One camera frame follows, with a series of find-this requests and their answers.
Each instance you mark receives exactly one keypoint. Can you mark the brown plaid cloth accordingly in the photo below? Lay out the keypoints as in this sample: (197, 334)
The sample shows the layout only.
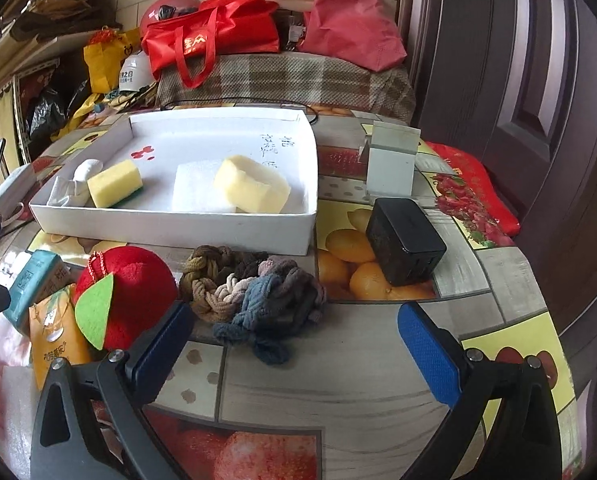
(288, 80)

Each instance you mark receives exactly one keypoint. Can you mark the white crumpled cloth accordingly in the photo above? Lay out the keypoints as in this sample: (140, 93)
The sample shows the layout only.
(76, 187)

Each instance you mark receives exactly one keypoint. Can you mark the white cardboard box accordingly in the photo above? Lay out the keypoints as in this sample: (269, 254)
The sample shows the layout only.
(178, 232)

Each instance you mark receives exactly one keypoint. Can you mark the red plush apple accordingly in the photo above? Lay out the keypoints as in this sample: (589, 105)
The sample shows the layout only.
(133, 280)

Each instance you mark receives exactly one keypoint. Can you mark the white foam sheet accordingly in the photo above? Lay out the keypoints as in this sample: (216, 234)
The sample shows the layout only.
(193, 190)

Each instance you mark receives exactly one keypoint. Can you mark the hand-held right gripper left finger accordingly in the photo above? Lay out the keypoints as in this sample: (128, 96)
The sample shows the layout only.
(161, 355)

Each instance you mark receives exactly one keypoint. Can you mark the black plastic bag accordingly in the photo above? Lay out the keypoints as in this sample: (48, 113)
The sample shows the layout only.
(48, 110)

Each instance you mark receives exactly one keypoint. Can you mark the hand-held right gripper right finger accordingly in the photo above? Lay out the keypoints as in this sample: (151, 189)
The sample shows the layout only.
(428, 355)

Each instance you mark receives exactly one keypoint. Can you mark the yellow and green sponge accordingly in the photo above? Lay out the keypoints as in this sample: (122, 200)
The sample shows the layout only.
(113, 185)

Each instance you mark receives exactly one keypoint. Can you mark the white helmet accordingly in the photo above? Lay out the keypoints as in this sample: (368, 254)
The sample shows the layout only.
(134, 75)

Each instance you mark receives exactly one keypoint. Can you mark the fruit print tablecloth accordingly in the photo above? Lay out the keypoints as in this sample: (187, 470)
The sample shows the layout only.
(328, 400)

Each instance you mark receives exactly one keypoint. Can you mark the black power adapter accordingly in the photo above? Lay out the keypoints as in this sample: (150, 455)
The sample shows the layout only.
(403, 240)

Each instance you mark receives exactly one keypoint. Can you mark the pink-red fabric bag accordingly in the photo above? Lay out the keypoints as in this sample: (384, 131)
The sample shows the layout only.
(353, 25)

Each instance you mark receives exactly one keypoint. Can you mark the orange snack packet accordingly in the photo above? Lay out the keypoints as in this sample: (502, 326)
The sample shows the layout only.
(56, 335)

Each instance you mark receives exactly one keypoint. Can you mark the yellow paper bag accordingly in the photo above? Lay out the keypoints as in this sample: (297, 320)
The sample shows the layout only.
(103, 60)

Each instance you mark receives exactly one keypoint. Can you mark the red glossy tote bag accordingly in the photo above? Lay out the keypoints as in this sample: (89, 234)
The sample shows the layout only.
(228, 30)

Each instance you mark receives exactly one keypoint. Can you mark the stack of cardboard packages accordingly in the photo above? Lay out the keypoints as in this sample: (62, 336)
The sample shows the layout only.
(53, 5)

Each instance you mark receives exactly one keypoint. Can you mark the teal carton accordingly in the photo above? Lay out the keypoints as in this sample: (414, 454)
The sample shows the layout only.
(28, 285)

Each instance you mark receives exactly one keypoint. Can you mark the yellow plastic bag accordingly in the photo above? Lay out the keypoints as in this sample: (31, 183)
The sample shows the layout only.
(78, 112)

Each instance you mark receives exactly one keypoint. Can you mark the pale yellow foam block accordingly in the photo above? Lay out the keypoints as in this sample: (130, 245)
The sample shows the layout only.
(251, 185)

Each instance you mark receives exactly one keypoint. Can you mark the brown wooden door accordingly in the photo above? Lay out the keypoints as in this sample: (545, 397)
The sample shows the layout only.
(528, 110)

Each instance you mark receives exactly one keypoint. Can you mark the pink helmet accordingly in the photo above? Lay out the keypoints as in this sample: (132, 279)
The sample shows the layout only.
(178, 2)

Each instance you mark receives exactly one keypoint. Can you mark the white square holder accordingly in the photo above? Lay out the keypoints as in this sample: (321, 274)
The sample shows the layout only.
(391, 170)

